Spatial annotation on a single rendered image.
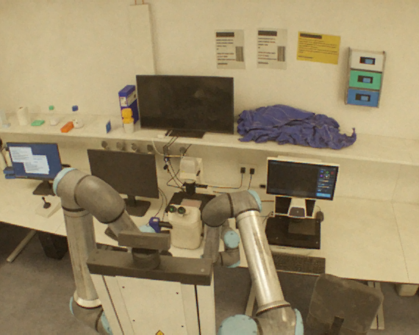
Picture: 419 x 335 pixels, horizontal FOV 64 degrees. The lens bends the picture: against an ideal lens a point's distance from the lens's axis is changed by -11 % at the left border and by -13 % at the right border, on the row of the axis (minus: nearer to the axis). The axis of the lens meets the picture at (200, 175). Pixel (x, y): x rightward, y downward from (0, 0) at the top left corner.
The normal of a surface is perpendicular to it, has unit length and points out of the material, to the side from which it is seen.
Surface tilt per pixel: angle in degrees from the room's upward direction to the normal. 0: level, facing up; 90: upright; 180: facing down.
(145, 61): 90
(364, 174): 90
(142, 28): 90
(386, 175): 90
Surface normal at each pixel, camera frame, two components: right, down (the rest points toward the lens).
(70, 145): -0.25, 0.54
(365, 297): -0.52, 0.48
